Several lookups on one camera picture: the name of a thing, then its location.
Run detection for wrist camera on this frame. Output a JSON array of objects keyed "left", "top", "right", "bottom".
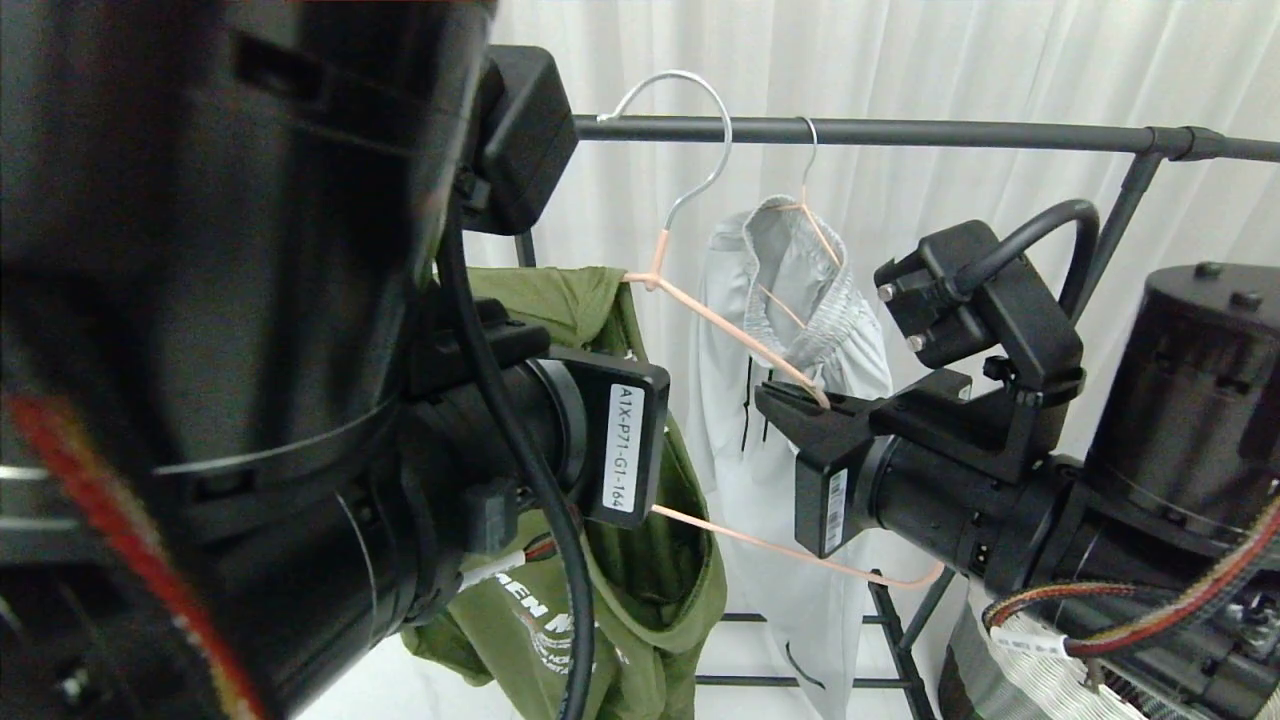
[
  {"left": 405, "top": 45, "right": 581, "bottom": 401},
  {"left": 870, "top": 220, "right": 1088, "bottom": 481}
]

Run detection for pale grey shorts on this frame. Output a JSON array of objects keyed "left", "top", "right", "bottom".
[{"left": 690, "top": 195, "right": 948, "bottom": 720}]

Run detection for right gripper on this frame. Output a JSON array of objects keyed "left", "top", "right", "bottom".
[{"left": 755, "top": 383, "right": 1093, "bottom": 603}]

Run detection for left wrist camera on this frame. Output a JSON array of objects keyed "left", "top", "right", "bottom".
[{"left": 405, "top": 45, "right": 581, "bottom": 401}]

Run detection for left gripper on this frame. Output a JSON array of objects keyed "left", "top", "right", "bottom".
[{"left": 340, "top": 350, "right": 671, "bottom": 641}]

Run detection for black clothes rack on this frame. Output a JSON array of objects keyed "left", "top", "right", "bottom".
[{"left": 513, "top": 113, "right": 1280, "bottom": 720}]

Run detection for white laundry basket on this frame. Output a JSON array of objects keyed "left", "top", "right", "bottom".
[{"left": 938, "top": 590, "right": 1151, "bottom": 720}]

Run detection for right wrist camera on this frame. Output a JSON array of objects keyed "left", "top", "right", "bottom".
[{"left": 870, "top": 220, "right": 1088, "bottom": 481}]

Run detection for pink clothes hanger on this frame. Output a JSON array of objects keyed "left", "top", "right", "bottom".
[
  {"left": 755, "top": 115, "right": 848, "bottom": 333},
  {"left": 610, "top": 68, "right": 948, "bottom": 591}
]

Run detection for black cable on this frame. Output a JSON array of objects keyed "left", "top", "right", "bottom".
[
  {"left": 435, "top": 195, "right": 598, "bottom": 720},
  {"left": 950, "top": 198, "right": 1101, "bottom": 321}
]

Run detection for white curtain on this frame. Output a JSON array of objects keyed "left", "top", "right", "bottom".
[{"left": 480, "top": 0, "right": 1280, "bottom": 601}]

